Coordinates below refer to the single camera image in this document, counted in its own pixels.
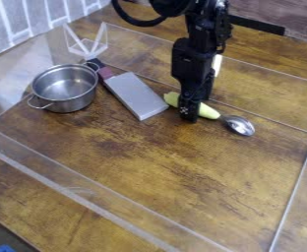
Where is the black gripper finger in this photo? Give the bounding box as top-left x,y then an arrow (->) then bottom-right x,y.
179,91 -> 200,123

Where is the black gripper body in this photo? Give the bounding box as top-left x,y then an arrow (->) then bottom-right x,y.
172,38 -> 215,100

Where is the grey sharpening stone block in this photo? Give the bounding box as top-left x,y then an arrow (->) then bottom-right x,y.
99,67 -> 168,121

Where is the yellow handled metal spoon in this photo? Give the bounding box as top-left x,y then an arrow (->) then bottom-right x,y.
164,92 -> 255,136

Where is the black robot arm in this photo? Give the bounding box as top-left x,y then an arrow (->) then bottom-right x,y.
150,0 -> 232,122

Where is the silver metal pot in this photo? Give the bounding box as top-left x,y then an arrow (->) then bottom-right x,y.
28,64 -> 100,113

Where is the black bar on table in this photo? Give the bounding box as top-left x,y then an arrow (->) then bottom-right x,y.
230,15 -> 285,35

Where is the blue object at corner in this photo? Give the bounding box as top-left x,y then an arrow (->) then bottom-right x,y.
0,244 -> 16,252

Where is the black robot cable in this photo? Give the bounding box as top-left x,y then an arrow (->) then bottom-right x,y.
111,0 -> 228,55

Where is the clear acrylic corner bracket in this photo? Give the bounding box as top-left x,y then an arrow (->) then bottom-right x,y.
63,24 -> 109,60

